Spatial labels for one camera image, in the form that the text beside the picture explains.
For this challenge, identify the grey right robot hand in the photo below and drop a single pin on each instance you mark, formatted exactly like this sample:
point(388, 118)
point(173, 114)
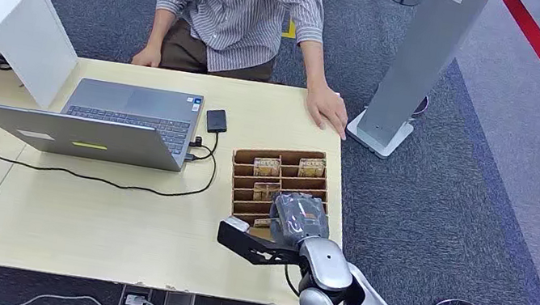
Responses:
point(298, 221)

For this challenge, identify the person's left hand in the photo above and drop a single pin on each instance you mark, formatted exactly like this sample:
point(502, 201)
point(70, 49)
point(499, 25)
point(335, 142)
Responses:
point(328, 109)

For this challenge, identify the person's right hand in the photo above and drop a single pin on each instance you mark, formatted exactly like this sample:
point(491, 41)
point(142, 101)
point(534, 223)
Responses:
point(147, 57)

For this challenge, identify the person's right forearm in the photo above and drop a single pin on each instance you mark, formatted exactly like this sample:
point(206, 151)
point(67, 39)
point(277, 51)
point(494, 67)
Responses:
point(160, 28)

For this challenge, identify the person's left forearm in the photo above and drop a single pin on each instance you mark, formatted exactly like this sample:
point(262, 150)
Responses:
point(313, 66)

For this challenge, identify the brown printed card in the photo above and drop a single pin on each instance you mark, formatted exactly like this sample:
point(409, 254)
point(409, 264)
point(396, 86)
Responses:
point(311, 167)
point(262, 223)
point(266, 167)
point(265, 191)

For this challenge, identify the brown cardboard card holder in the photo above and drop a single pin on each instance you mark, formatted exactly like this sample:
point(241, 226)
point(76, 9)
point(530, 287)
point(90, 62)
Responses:
point(245, 207)

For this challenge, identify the person in striped shirt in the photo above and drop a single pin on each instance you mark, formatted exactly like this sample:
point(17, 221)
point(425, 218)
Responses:
point(240, 0)

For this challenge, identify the silver laptop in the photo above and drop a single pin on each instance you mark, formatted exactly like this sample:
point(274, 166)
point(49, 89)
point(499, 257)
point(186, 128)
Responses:
point(130, 113)

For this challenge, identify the black external drive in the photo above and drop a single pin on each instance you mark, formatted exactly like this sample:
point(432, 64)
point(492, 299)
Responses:
point(216, 121)

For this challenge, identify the grey pillar with white base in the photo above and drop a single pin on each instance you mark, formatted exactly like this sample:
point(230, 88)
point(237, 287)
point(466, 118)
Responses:
point(420, 61)

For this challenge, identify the floor socket with white plug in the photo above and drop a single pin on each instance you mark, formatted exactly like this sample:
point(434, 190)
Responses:
point(135, 301)

